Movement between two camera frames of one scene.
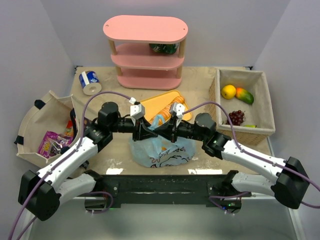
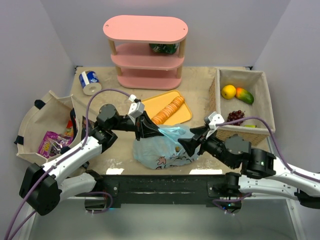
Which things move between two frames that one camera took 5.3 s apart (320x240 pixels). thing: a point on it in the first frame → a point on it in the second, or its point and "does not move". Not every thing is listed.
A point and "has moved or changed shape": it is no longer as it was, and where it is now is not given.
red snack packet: [69, 130] does not move
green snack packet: [167, 48] does not move
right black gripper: [173, 131] → [201, 139]
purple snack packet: [52, 143] does not move
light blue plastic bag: [159, 151] has moved or changed shape
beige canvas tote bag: [50, 113] does not move
